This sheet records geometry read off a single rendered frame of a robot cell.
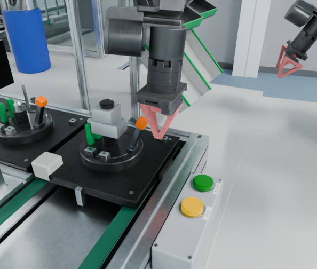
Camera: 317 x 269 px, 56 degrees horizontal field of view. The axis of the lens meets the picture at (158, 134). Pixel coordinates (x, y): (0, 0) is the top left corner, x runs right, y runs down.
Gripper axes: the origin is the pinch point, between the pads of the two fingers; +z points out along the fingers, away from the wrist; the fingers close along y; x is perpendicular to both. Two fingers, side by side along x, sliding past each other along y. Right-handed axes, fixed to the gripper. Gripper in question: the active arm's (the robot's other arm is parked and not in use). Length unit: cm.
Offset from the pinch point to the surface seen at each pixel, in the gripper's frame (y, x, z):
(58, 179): 7.2, -17.8, 11.3
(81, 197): 8.6, -11.7, 12.8
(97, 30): -93, -64, 3
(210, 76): -50, 1, 3
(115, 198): 8.1, -4.9, 10.9
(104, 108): -1.9, -12.2, -1.8
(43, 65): -68, -79, 17
